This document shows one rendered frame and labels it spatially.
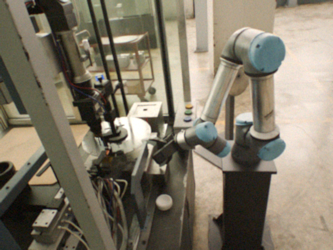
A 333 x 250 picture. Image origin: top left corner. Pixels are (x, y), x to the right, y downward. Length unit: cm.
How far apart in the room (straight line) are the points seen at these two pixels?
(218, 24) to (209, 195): 266
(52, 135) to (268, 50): 69
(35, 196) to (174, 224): 61
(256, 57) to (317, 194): 162
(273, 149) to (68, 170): 85
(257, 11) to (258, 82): 326
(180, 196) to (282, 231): 103
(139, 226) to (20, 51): 82
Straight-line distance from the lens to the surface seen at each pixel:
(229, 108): 228
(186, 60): 147
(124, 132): 123
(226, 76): 104
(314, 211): 220
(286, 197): 223
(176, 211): 111
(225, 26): 408
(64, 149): 44
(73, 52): 90
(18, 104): 103
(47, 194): 125
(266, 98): 100
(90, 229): 58
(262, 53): 88
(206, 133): 93
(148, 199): 116
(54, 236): 107
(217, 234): 193
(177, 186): 120
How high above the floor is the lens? 161
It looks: 32 degrees down
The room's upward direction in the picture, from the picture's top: 8 degrees counter-clockwise
